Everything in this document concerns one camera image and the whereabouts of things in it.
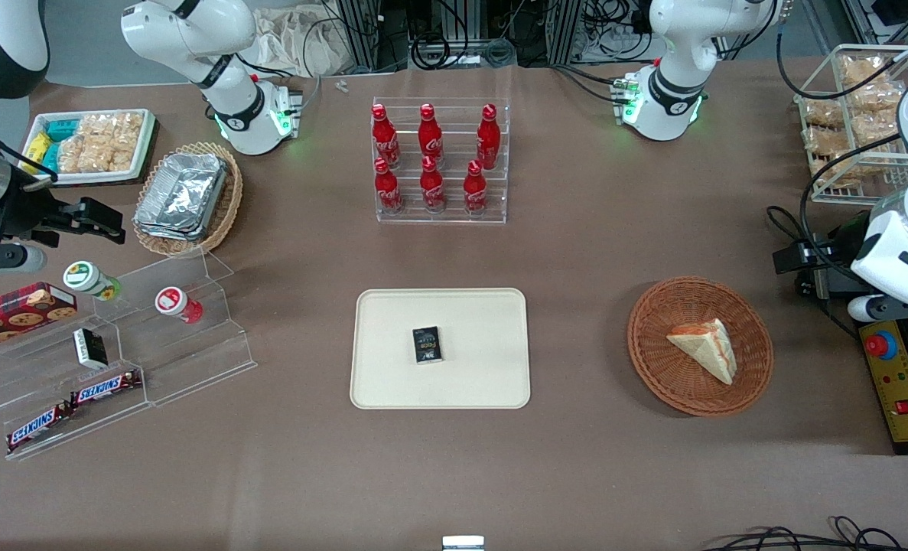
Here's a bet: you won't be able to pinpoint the small black gum box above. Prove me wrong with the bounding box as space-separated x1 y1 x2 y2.
412 326 444 364

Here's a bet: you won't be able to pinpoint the red strawberry lid cup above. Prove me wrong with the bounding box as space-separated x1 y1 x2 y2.
155 286 204 324

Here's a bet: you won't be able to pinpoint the aluminium frame rack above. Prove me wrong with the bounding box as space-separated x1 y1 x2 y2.
337 0 410 74

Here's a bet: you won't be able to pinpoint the tangled black cable pile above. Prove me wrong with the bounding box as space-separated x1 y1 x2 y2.
409 0 517 71

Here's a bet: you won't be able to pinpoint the Snickers chocolate bar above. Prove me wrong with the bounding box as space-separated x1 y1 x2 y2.
5 403 73 453
69 369 143 407

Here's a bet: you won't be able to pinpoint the oval tan wicker basket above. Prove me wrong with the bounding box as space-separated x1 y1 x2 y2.
132 141 244 259

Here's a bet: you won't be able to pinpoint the red Coca-Cola bottle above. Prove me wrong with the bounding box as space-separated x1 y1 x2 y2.
463 158 490 217
373 157 405 216
476 103 503 171
418 103 445 166
371 103 402 170
418 155 447 214

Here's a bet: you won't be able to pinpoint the stacked aluminium foil trays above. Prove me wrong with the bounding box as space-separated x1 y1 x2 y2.
133 151 229 243

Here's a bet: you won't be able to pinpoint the red tartan cookie box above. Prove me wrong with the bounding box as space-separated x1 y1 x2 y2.
0 282 79 355

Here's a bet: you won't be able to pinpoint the small black white box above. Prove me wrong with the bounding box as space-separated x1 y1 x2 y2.
73 328 109 370

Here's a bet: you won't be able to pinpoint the white cloth bag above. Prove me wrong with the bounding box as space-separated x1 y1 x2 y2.
250 5 349 78

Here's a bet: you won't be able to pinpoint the white rectangular snack tray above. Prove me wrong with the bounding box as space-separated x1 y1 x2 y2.
21 109 156 187

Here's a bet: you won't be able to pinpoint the yellow snack packet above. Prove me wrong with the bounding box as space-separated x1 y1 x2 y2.
23 131 51 167

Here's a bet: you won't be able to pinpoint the triangular wrapped sandwich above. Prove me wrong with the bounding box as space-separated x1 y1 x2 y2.
666 318 738 386

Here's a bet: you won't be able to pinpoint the clear acrylic bottle rack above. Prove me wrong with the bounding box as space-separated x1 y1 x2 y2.
371 96 510 225

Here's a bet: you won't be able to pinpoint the yellow emergency stop box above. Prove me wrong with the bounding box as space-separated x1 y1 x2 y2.
858 314 908 457

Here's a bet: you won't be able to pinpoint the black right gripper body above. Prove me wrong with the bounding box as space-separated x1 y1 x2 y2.
0 172 66 247

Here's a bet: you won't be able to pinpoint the beige plastic serving tray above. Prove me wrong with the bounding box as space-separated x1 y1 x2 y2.
350 288 532 410

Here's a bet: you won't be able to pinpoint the black floor cable bundle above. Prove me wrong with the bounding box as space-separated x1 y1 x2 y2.
701 516 908 551

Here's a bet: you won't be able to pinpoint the clear rice cracker bag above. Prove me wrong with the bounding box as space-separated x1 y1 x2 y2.
838 53 908 109
850 107 904 148
57 112 145 174
809 155 866 190
801 98 846 129

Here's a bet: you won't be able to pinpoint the white wire basket rack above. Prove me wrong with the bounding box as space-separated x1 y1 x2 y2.
794 44 908 206

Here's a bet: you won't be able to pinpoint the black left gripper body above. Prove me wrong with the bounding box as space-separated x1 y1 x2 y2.
809 222 874 301

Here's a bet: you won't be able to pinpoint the green sunflower lid cup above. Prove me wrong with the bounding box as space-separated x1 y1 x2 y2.
63 260 122 302

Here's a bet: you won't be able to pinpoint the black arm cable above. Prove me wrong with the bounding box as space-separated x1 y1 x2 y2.
776 0 908 101
764 134 908 339

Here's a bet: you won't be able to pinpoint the round brown wicker basket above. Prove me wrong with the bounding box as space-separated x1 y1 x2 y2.
626 276 774 418

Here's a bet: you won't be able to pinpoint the clear acrylic stepped shelf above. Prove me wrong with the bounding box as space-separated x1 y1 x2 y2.
0 248 258 461

